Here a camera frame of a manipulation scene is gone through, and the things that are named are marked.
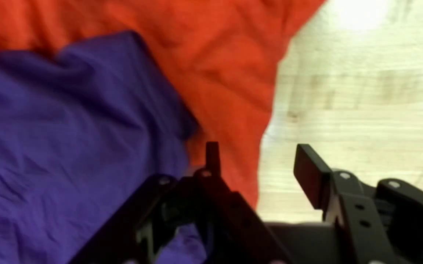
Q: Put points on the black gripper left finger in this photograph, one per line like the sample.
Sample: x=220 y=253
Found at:
x=206 y=206

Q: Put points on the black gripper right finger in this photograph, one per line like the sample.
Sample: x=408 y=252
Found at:
x=368 y=221

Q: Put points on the purple printed t-shirt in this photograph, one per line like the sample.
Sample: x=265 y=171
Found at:
x=65 y=148

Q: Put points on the orange t-shirt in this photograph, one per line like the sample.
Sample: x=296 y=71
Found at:
x=212 y=64

